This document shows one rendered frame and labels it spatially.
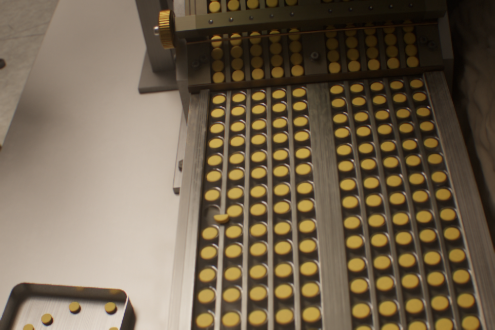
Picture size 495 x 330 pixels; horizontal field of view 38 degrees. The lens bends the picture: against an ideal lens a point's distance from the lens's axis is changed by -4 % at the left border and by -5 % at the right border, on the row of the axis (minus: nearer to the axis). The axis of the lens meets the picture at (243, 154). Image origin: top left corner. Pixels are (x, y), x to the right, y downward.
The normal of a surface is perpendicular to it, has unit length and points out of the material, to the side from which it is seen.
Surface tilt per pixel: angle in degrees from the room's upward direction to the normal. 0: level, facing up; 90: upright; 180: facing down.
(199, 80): 38
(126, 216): 0
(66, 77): 0
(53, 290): 90
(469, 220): 0
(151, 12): 90
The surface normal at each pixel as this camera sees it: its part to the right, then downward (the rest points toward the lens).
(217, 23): -0.11, -0.16
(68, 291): -0.13, 0.68
